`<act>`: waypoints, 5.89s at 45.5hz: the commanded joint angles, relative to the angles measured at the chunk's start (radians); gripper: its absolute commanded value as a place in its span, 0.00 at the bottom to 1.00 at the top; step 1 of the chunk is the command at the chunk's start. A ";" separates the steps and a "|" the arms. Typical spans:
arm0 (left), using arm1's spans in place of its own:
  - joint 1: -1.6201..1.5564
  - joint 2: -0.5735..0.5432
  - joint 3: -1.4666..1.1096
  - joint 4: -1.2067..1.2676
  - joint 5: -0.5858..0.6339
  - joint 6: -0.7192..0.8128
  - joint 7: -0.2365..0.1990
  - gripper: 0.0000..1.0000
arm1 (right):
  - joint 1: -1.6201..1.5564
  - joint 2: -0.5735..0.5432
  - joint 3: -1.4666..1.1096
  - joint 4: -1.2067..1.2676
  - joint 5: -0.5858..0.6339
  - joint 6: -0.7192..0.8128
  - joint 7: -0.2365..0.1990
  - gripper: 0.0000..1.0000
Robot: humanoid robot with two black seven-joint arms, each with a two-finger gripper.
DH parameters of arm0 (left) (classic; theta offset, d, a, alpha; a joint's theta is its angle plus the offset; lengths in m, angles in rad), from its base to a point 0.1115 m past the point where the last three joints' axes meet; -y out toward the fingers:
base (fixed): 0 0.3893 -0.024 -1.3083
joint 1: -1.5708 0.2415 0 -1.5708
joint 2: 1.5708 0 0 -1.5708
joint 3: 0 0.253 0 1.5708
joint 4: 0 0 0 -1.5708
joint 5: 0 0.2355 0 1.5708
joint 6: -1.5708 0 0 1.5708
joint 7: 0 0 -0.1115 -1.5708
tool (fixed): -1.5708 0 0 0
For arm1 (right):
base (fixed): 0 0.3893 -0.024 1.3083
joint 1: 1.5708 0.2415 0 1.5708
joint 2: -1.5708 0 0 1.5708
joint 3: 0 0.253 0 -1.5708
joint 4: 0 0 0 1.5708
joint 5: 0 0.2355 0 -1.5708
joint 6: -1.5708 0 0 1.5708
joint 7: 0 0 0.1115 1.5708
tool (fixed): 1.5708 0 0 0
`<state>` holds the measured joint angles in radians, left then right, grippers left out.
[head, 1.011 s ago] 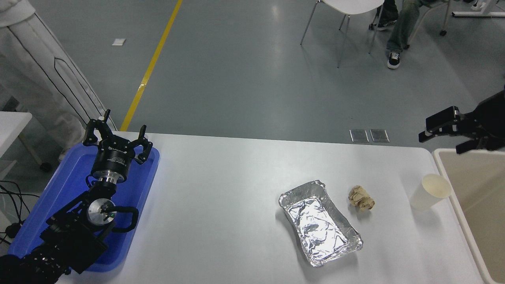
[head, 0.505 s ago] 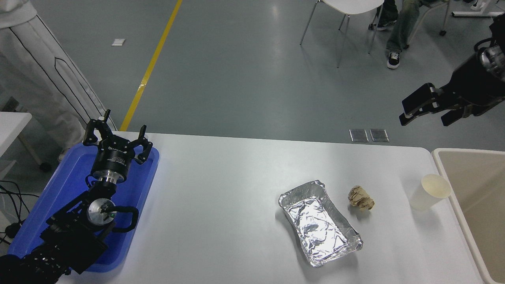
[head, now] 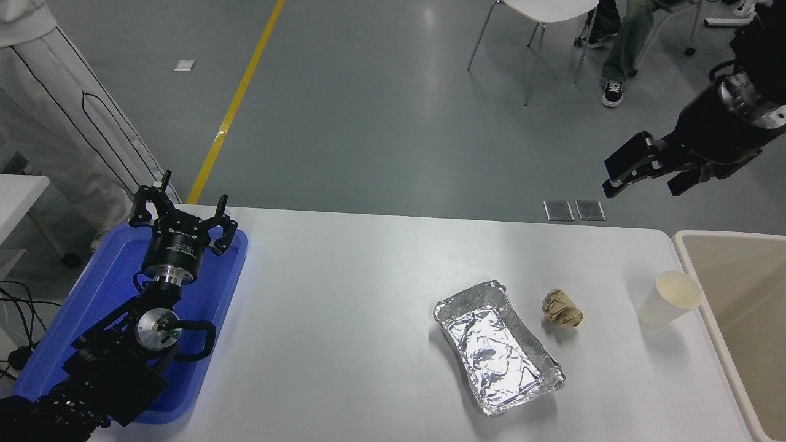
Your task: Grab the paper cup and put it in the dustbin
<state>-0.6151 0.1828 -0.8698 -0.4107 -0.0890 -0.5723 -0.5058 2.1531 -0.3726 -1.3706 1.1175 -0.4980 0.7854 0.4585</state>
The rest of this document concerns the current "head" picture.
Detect silver foil tray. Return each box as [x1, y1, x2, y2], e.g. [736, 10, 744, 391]
[433, 280, 566, 417]

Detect white side table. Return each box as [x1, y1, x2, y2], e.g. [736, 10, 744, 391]
[0, 174, 80, 269]

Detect crumpled tan paper ball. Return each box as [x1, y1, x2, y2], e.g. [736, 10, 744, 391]
[542, 288, 584, 330]

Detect standing person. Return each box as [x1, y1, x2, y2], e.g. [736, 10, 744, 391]
[0, 0, 183, 252]

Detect yellow floor tape line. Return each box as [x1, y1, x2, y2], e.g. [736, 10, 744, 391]
[186, 0, 286, 205]

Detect blue plastic tray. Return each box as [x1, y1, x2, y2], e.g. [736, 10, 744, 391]
[12, 221, 249, 425]

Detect large pale bin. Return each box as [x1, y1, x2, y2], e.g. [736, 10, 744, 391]
[672, 230, 786, 442]

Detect black cables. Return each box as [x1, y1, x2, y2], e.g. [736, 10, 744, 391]
[0, 281, 63, 381]

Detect chair legs with casters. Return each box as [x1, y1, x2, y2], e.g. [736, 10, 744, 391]
[636, 0, 704, 57]

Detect white chair with metal legs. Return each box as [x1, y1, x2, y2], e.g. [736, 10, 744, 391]
[467, 0, 599, 106]

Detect seated person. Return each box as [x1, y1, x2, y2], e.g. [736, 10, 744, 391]
[574, 0, 701, 109]

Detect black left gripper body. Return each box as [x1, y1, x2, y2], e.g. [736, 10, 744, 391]
[141, 215, 211, 277]

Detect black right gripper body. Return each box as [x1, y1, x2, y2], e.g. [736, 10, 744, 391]
[669, 85, 769, 169]

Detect pale paper cup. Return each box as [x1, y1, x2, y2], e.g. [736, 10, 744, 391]
[637, 271, 702, 328]

